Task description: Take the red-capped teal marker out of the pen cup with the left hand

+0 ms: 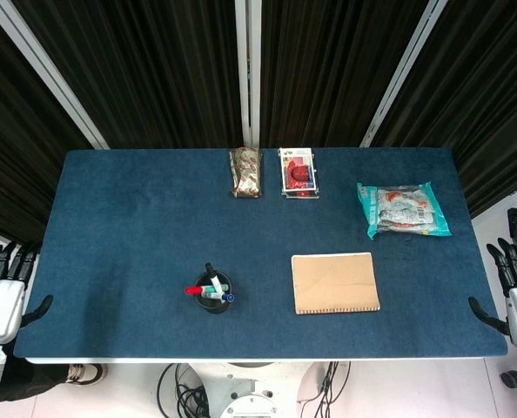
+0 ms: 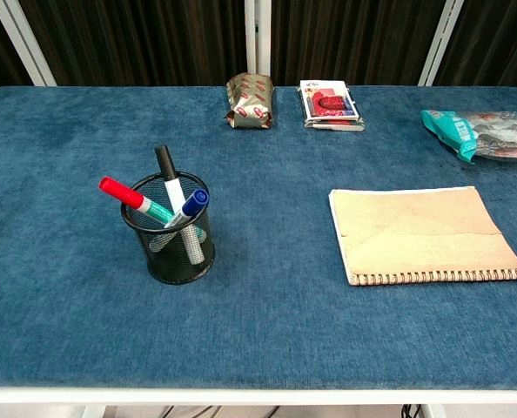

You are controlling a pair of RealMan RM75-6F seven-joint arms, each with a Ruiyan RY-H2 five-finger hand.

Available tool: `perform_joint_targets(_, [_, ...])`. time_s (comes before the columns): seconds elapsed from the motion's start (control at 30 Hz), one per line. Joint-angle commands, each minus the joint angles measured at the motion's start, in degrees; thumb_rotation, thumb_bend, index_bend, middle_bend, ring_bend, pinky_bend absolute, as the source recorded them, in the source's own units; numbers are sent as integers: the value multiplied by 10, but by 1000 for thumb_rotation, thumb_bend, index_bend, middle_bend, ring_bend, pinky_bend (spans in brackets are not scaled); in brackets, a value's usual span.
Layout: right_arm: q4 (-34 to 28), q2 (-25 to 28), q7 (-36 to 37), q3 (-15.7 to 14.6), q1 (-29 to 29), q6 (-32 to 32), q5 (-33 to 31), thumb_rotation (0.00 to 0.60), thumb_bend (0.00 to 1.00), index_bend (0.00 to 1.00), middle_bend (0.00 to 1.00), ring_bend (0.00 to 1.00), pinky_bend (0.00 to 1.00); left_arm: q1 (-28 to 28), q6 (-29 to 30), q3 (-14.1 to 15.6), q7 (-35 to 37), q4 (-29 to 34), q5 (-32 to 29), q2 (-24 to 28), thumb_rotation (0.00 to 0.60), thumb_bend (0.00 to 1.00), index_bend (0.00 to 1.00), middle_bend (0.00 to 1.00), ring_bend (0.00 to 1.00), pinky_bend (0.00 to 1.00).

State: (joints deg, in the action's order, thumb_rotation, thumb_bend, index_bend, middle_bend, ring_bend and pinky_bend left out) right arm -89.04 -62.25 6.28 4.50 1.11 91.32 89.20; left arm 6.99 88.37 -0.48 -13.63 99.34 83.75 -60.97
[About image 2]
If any red cap green marker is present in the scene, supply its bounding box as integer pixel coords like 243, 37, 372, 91
98, 176, 177, 224

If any blue cap white marker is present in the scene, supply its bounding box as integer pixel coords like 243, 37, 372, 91
148, 188, 211, 253

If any black cap white marker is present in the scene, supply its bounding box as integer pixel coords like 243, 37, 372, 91
154, 145, 206, 265

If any black pen cup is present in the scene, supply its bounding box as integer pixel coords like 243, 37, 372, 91
120, 171, 217, 286

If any gold red snack package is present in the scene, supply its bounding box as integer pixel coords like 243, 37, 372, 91
225, 72, 275, 131

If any blue table cloth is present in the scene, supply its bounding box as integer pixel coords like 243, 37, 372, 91
0, 85, 517, 391

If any red and white packet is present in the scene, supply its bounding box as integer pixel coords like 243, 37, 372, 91
299, 79, 366, 132

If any tan spiral notebook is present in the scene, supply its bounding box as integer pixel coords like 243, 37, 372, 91
328, 185, 517, 287

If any dark pleated curtain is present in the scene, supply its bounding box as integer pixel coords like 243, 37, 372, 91
0, 0, 517, 99

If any teal snack bag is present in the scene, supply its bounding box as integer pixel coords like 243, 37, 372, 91
420, 108, 517, 165

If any white frame post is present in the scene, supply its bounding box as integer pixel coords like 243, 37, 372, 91
417, 0, 465, 87
0, 0, 58, 87
244, 0, 272, 76

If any black cable bundle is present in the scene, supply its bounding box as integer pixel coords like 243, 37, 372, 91
159, 405, 221, 418

